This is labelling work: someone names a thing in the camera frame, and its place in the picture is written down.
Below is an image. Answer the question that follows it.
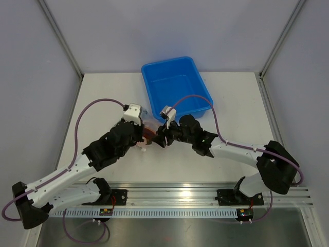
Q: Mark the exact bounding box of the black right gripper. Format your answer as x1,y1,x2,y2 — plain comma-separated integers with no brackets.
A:
151,118,195,148

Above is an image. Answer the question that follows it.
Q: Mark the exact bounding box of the clear zip top bag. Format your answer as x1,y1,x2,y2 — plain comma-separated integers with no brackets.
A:
137,109,160,152

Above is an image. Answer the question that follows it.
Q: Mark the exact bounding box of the fake steak slice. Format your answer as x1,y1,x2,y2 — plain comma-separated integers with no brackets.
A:
142,127,156,140

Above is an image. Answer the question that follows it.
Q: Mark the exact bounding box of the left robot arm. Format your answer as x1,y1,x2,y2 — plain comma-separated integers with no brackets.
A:
12,119,144,230

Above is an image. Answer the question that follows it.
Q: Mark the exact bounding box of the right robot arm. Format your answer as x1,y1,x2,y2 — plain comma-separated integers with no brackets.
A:
153,115,299,205

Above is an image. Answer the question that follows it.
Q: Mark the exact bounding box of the blue plastic bin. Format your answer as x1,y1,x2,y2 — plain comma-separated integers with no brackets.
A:
141,57,213,123

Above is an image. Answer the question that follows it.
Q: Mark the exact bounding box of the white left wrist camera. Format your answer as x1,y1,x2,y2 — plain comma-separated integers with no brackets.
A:
122,103,142,126

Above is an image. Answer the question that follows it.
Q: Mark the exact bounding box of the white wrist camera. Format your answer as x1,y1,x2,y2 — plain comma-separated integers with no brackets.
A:
122,103,142,126
160,106,176,129

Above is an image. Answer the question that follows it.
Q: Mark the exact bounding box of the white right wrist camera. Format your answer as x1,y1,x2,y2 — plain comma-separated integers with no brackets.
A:
160,106,176,129

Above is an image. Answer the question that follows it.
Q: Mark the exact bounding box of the aluminium mounting rail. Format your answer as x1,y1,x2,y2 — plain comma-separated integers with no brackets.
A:
109,182,314,208

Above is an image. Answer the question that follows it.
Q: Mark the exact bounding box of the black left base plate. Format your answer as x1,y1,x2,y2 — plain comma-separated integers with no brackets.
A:
107,189,128,206

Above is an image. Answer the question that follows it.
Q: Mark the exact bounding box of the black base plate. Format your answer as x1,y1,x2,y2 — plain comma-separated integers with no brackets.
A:
107,189,128,206
215,189,264,206

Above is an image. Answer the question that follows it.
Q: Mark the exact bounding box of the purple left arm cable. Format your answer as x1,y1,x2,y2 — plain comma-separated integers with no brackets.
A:
1,98,129,222

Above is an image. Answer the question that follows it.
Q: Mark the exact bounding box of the white slotted cable duct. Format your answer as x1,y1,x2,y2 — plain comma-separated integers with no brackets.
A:
51,207,237,219

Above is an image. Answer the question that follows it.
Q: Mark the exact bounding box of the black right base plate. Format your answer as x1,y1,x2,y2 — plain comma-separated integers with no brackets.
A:
215,189,264,206

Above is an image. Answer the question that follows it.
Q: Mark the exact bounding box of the left aluminium frame post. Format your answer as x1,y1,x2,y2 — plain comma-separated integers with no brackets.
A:
36,0,84,81

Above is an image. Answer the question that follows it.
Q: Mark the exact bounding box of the aluminium frame post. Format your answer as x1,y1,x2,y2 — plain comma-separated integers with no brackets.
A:
259,0,307,79
36,0,84,81

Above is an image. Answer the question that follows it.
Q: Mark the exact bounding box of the right aluminium frame post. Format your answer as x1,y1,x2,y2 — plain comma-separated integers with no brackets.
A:
259,0,307,79

